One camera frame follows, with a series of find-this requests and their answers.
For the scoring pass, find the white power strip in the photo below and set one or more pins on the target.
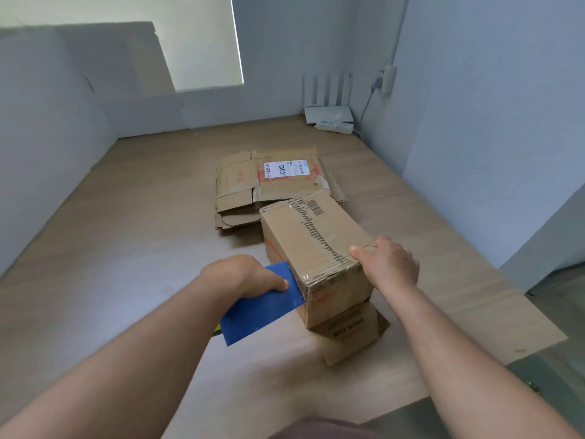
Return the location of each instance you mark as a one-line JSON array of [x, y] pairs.
[[340, 127]]

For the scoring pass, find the clear yellowish tape roll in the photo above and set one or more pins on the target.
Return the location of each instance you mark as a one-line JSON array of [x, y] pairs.
[[217, 331]]

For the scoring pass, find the white router with antennas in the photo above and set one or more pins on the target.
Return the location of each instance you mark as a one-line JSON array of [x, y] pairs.
[[326, 113]]

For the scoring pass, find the blue tape dispenser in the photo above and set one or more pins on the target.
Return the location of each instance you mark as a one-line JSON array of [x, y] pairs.
[[256, 315]]

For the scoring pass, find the person's right hand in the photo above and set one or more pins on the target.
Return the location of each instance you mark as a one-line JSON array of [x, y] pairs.
[[393, 269]]

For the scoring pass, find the stack of cardboard boxes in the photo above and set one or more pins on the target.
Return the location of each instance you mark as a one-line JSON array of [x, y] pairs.
[[237, 219]]

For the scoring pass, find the bright window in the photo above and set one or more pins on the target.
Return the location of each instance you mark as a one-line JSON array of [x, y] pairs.
[[196, 41]]

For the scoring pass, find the small round brass fitting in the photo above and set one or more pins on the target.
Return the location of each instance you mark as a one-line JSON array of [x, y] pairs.
[[533, 387]]

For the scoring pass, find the person's left forearm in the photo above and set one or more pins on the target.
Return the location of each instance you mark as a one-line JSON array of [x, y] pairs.
[[114, 370]]

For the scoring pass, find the person's left hand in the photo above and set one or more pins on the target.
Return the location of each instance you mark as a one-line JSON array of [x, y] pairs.
[[242, 276]]

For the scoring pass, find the person's right forearm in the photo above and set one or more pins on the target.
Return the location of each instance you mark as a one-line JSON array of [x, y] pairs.
[[470, 370]]

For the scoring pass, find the red-printed cardboard box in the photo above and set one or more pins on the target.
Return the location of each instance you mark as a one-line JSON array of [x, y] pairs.
[[329, 269]]

